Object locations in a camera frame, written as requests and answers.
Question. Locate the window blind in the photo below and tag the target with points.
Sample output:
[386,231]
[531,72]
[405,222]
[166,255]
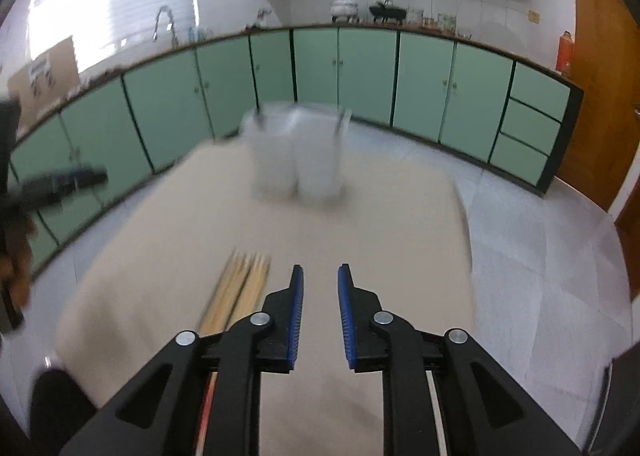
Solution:
[110,6]

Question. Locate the wooden door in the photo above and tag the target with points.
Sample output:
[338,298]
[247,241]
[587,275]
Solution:
[600,86]

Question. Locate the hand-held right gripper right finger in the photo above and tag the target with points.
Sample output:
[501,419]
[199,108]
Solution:
[345,321]

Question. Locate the clear bottles by sink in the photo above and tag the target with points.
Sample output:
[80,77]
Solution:
[197,34]

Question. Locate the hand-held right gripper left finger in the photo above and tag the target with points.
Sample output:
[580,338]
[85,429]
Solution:
[296,321]

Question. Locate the wooden chopstick red end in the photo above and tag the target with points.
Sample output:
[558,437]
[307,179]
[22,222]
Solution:
[256,286]
[242,291]
[219,288]
[231,291]

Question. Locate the person's left hand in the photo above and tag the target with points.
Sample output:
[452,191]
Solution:
[17,266]

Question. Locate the red thermos flask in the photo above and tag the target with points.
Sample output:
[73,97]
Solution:
[565,54]

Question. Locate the glass jar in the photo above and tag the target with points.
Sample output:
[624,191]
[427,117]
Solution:
[415,16]

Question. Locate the white lidded pot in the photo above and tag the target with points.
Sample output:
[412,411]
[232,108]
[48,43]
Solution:
[344,7]

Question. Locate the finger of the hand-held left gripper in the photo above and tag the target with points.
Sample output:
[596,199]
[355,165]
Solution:
[65,181]

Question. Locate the cardboard box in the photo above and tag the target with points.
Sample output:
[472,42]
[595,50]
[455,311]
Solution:
[45,76]

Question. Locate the white twin utensil holder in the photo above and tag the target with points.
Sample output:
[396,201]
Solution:
[297,156]

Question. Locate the yellow wall socket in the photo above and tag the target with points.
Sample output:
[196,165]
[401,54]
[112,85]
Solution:
[534,17]

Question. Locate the steel sink faucet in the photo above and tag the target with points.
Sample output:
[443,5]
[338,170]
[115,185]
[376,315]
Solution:
[161,19]

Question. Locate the black wok with lid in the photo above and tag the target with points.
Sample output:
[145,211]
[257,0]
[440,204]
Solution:
[387,11]

